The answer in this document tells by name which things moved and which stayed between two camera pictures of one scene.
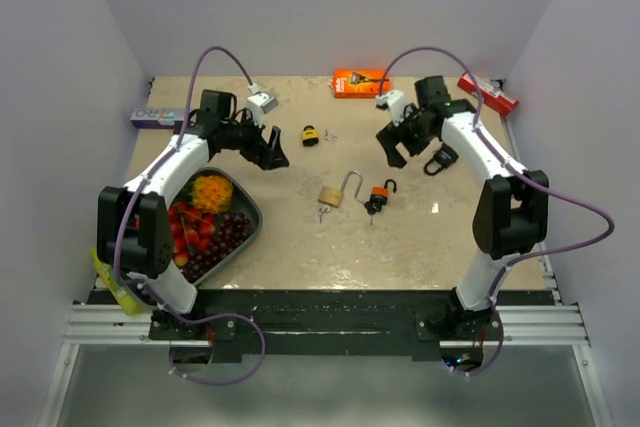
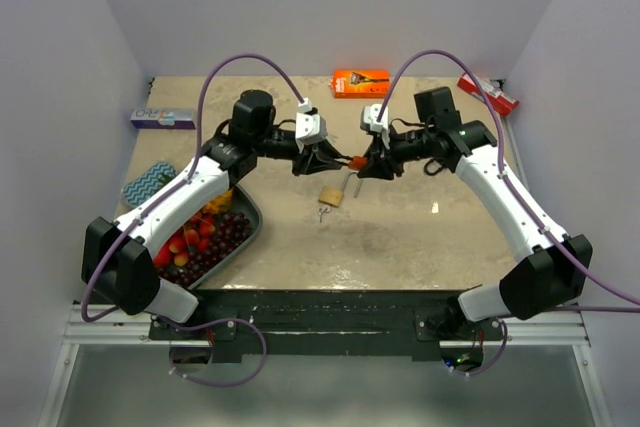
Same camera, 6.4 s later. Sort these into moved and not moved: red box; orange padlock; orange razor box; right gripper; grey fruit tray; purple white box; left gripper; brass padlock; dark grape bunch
Moved: left gripper; right gripper; orange padlock
Not moved: brass padlock; red box; orange razor box; grey fruit tray; dark grape bunch; purple white box
